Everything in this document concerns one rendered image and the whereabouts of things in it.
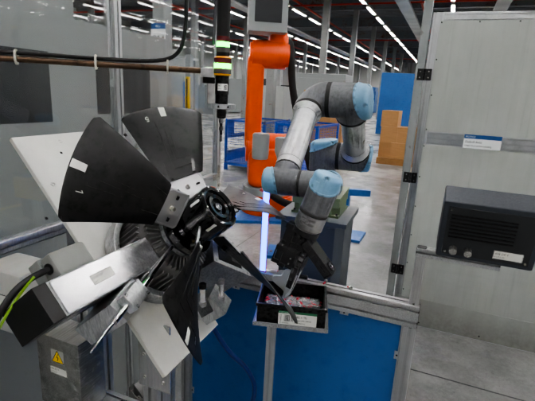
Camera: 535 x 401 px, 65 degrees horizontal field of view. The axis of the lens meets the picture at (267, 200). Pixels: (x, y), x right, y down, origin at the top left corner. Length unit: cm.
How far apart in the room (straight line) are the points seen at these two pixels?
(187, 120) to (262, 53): 391
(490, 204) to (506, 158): 151
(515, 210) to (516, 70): 158
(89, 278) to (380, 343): 101
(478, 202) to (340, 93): 52
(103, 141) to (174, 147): 28
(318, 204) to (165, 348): 52
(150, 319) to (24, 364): 76
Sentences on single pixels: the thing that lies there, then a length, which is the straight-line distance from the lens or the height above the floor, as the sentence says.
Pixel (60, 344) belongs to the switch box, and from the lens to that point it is 130.
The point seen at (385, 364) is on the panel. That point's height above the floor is 61.
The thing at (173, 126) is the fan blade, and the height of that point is 140.
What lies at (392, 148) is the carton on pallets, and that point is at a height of 38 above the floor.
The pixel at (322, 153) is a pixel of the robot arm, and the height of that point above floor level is 126.
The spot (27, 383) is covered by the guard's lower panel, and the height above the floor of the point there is 45.
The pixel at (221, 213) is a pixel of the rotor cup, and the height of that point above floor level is 120.
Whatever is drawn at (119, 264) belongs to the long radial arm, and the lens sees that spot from 99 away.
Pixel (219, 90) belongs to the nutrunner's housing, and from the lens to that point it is 110.
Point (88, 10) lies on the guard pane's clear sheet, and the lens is 181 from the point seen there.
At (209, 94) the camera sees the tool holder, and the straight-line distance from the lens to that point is 110.
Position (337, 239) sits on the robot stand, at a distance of 178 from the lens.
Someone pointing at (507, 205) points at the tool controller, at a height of 123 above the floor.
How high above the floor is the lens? 150
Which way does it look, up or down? 14 degrees down
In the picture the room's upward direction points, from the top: 3 degrees clockwise
